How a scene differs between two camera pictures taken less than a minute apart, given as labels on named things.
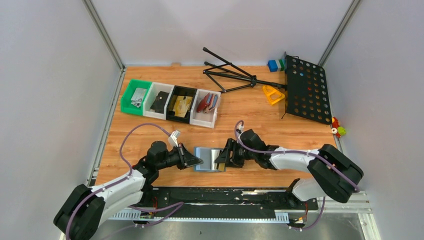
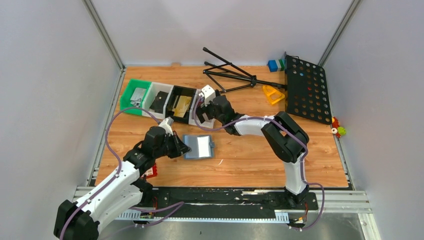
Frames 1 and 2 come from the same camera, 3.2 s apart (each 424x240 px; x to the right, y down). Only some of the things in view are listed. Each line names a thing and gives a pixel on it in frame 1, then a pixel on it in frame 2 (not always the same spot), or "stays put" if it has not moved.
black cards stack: x=159 y=103 stays put
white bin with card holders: x=205 y=119 stays put
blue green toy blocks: x=276 y=65 stays put
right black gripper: x=231 y=145 to x=205 y=109
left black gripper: x=186 y=159 to x=180 y=148
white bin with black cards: x=155 y=102 stays put
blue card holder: x=209 y=155 to x=201 y=145
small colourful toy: x=336 y=129 stays put
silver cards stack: x=138 y=96 stays put
